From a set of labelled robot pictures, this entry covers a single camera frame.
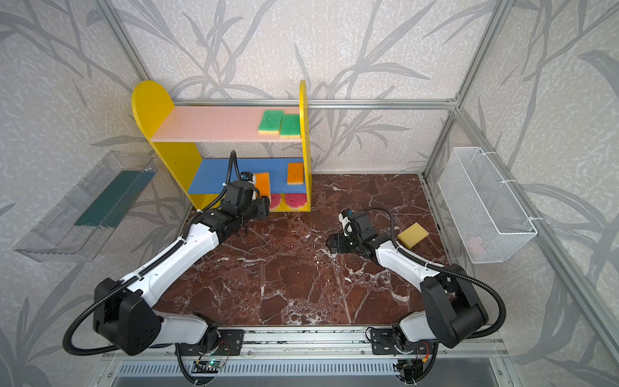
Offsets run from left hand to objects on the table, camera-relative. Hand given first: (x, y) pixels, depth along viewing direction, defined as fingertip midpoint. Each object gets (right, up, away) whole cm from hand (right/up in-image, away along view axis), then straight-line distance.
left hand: (266, 193), depth 82 cm
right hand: (+25, -15, +6) cm, 30 cm away
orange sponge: (+8, +8, +17) cm, 20 cm away
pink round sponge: (+8, -3, +23) cm, 24 cm away
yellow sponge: (+57, -17, +17) cm, 62 cm away
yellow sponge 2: (-2, +3, +2) cm, 4 cm away
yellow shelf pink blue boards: (-4, +24, +30) cm, 38 cm away
